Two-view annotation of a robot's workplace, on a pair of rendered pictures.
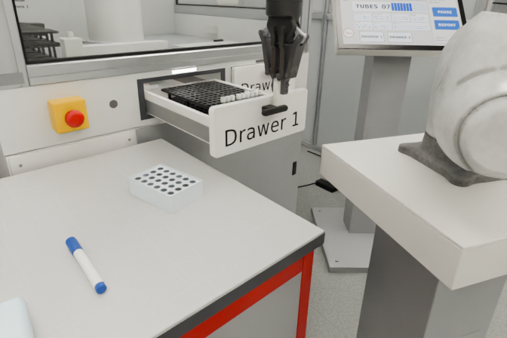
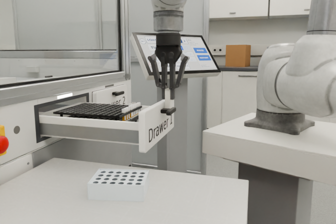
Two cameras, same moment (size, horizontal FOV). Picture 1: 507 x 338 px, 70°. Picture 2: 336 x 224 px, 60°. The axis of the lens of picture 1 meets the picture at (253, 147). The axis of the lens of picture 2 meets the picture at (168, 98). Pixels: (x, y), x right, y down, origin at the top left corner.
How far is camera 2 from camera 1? 0.42 m
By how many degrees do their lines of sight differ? 33
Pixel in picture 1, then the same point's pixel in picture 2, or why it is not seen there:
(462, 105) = (326, 78)
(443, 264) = (328, 173)
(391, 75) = (178, 92)
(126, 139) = (25, 164)
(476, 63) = (321, 58)
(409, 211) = (294, 150)
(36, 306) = not seen: outside the picture
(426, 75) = not seen: hidden behind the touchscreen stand
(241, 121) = (154, 122)
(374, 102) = not seen: hidden behind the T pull
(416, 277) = (279, 204)
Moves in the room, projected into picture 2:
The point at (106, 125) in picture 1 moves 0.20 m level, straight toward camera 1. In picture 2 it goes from (11, 151) to (56, 169)
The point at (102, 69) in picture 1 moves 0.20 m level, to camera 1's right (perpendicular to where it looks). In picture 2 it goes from (9, 97) to (86, 92)
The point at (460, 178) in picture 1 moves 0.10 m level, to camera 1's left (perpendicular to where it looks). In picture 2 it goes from (296, 130) to (273, 134)
